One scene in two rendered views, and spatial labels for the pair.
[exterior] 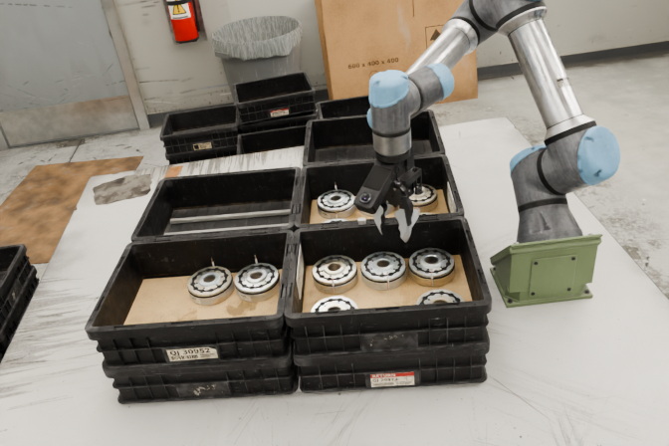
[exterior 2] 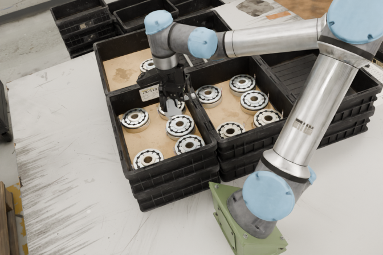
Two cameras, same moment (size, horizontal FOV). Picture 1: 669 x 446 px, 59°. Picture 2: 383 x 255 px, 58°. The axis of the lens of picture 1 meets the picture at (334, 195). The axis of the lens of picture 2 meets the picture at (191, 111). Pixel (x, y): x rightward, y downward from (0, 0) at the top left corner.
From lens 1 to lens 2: 127 cm
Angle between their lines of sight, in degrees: 58
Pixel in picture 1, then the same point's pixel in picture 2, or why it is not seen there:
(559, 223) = (241, 208)
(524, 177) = not seen: hidden behind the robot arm
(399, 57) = not seen: outside the picture
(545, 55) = (308, 91)
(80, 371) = not seen: hidden behind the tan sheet
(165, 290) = (149, 56)
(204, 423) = (102, 110)
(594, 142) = (258, 182)
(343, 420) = (110, 157)
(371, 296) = (161, 130)
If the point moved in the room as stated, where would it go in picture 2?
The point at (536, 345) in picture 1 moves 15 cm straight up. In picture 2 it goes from (181, 237) to (174, 213)
